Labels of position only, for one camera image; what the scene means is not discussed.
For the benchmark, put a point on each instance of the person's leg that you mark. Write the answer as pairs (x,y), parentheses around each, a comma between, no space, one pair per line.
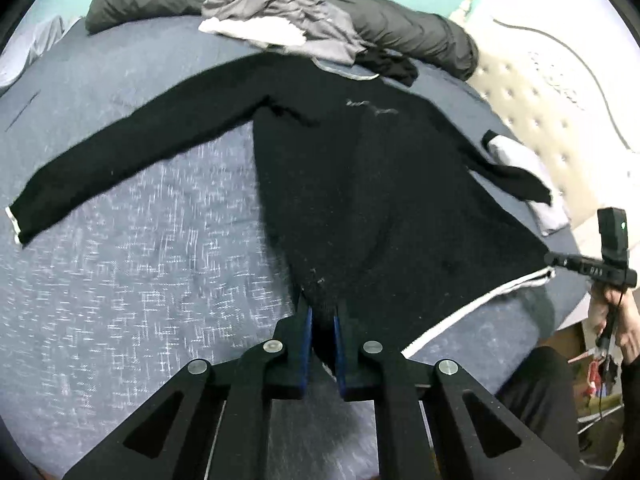
(540,400)

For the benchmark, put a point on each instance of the light grey blanket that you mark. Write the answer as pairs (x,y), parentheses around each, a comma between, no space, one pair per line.
(30,50)

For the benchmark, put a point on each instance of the pile of grey white clothes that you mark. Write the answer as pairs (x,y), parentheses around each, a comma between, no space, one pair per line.
(280,5)

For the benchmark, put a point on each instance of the black sweater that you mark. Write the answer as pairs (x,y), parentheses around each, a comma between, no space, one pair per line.
(400,185)

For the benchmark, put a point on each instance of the white garment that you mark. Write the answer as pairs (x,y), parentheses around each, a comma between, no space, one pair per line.
(260,30)

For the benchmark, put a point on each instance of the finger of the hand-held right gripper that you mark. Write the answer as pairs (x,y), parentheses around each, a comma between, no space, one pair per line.
(556,260)

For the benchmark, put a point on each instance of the cream tufted headboard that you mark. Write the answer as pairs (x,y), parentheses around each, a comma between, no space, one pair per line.
(560,110)

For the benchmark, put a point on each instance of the colourful floor clutter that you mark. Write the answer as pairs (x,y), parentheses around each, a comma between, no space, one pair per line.
(597,375)

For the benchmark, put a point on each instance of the small black garment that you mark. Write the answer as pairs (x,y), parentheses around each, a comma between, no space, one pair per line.
(390,65)

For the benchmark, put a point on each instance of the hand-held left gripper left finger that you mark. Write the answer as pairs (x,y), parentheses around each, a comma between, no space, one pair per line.
(300,355)

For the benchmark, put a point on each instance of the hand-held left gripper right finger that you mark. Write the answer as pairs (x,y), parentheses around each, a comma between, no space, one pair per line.
(342,360)

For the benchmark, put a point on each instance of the person's right hand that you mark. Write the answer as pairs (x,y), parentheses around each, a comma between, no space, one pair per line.
(630,325)

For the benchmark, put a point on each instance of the bed with blue sheet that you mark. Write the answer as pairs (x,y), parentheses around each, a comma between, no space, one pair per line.
(125,260)

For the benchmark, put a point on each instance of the person's right forearm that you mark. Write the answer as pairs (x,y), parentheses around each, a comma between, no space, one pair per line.
(631,400)

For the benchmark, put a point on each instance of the folded light grey garment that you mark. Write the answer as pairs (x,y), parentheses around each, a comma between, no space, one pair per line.
(520,160)

